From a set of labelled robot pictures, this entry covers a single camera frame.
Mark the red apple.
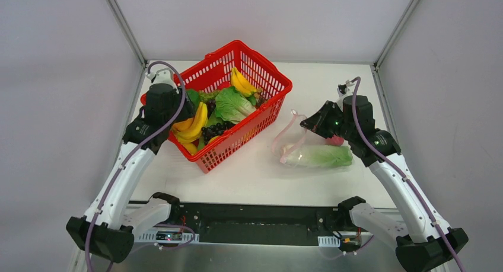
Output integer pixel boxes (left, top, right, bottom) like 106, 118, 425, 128
326, 135, 345, 146

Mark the green napa cabbage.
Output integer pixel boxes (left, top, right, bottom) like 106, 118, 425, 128
280, 144, 353, 168

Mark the clear zip top bag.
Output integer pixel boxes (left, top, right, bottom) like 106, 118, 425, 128
271, 110, 353, 168

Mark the red plastic shopping basket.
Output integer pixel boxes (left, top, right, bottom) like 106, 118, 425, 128
141, 40, 294, 174

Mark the dark purple grape bunch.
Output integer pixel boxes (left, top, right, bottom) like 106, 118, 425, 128
202, 121, 235, 143

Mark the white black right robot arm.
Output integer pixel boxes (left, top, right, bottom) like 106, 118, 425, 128
300, 95, 469, 271

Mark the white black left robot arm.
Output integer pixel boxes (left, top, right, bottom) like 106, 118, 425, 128
66, 83, 195, 263

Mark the yellow banana bunch back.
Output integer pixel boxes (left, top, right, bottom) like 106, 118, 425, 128
231, 67, 258, 98

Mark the yellow banana bunch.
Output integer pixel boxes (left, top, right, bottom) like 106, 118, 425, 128
231, 67, 258, 98
171, 102, 208, 143

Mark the green lettuce leaf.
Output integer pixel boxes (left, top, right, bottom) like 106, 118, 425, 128
214, 88, 256, 124

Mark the yellow banana bunch front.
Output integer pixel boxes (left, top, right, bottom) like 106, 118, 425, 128
171, 102, 208, 143

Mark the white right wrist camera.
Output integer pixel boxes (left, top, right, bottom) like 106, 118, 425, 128
338, 80, 356, 101

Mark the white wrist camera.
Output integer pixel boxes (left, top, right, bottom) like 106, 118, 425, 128
147, 68, 178, 92
338, 80, 356, 101

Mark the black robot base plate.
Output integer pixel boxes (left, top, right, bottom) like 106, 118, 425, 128
143, 202, 374, 248

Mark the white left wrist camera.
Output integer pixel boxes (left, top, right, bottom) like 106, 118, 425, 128
147, 68, 178, 92

